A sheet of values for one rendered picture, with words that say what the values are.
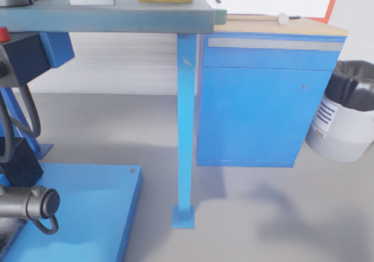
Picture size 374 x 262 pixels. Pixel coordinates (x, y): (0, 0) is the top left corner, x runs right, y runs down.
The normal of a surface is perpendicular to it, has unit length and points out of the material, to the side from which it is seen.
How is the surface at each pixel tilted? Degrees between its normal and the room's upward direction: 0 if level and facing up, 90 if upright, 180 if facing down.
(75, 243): 0
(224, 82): 90
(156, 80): 90
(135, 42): 90
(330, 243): 0
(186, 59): 90
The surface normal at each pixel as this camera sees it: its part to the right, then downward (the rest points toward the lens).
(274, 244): 0.02, -0.82
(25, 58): 1.00, 0.02
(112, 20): -0.01, 0.58
